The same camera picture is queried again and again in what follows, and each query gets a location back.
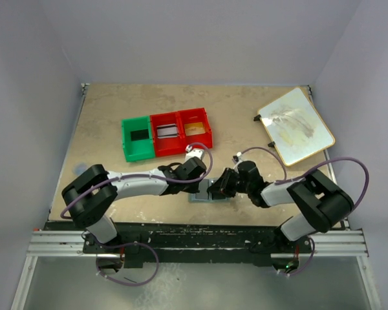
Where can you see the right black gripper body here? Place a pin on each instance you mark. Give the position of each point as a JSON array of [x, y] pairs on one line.
[[226, 182]]

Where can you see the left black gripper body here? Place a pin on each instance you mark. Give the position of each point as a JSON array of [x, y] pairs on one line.
[[196, 185]]

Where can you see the green card holder wallet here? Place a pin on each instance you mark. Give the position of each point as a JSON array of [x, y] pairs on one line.
[[203, 196]]

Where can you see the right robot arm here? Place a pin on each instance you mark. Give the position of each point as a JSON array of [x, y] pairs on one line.
[[322, 204]]

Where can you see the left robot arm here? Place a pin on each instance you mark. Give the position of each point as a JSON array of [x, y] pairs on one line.
[[90, 195]]

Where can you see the orange credit card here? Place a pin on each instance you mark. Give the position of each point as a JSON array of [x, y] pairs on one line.
[[193, 129]]

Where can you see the white striped card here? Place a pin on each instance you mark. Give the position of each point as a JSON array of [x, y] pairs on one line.
[[167, 131]]

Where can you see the black card in green bin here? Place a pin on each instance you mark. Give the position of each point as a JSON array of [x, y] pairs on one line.
[[138, 135]]

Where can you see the middle red plastic bin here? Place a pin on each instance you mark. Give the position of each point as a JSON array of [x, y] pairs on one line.
[[168, 138]]

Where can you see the red plastic bin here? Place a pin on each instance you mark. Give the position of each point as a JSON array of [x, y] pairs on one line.
[[197, 115], [168, 138]]

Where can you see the right red plastic bin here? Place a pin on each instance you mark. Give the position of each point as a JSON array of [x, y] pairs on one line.
[[197, 115]]

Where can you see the green plastic bin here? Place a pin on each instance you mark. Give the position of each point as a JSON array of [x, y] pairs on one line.
[[137, 150]]

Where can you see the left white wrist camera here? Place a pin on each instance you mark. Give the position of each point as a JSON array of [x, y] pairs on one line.
[[193, 152]]

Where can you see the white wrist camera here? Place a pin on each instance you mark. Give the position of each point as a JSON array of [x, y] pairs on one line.
[[193, 152], [237, 158]]

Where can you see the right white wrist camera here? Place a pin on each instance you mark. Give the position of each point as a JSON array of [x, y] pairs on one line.
[[237, 158]]

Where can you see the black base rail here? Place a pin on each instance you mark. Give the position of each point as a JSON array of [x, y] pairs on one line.
[[138, 243]]

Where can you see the whiteboard with wooden frame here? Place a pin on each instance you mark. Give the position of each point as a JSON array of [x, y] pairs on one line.
[[295, 127]]

